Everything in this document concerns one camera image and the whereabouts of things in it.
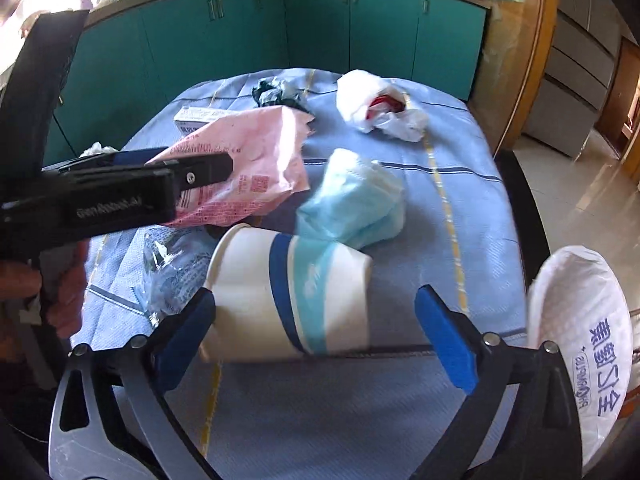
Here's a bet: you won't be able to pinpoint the wooden framed glass door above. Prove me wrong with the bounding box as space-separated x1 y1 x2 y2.
465 0 560 158

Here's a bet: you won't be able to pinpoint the crumpled white tissue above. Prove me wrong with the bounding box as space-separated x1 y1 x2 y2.
80 142 121 157

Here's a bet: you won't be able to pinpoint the person's left hand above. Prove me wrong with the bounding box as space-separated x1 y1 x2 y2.
0 241 92 342

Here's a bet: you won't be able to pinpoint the teal kitchen cabinets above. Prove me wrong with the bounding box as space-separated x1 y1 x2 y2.
42 0 491 166

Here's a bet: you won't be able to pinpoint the blue striped tablecloth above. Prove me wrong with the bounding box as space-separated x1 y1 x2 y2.
70 67 531 480

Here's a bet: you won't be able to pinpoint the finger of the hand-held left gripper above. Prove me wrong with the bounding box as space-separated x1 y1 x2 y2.
42 147 174 176
146 153 234 192

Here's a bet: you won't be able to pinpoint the white paper cup blue bands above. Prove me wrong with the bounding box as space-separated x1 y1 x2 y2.
200 223 375 362

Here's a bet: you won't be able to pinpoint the small white cardboard box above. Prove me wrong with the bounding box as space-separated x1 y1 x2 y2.
173 106 236 136

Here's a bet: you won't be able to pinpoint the grey refrigerator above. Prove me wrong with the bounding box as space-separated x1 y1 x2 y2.
522 0 626 158

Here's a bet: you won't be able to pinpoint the small white bag red contents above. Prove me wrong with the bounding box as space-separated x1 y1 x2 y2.
336 69 431 142

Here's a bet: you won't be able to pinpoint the pink plastic package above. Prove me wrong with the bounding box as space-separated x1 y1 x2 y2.
145 106 316 228

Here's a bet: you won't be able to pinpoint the brown wooden door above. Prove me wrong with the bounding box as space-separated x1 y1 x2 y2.
595 40 640 161

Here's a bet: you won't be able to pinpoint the light blue plastic packet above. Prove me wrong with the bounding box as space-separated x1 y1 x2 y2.
296 148 405 250

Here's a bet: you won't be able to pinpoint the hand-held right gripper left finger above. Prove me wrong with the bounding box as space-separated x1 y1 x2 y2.
49 287 221 480

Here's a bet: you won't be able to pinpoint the clear plastic wrapper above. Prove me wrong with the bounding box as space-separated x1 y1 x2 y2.
142 232 221 316

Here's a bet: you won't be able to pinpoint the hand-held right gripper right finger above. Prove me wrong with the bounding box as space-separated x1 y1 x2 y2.
407 285 583 480

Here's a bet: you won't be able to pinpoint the dark green wrapper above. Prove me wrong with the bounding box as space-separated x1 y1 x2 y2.
251 77 313 113

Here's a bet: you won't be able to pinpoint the large white printed plastic bag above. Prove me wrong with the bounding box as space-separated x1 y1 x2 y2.
527 245 635 468

